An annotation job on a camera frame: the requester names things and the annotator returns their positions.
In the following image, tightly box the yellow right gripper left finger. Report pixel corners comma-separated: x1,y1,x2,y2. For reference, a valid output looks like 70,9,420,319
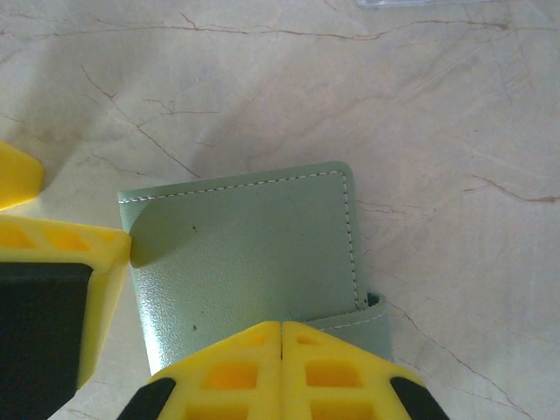
116,321,282,420

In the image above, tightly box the clear acrylic card box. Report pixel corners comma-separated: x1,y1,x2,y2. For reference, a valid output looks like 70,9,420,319
356,0,443,10

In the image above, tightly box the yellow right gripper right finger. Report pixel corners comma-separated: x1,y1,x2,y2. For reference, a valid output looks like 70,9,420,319
280,321,448,420

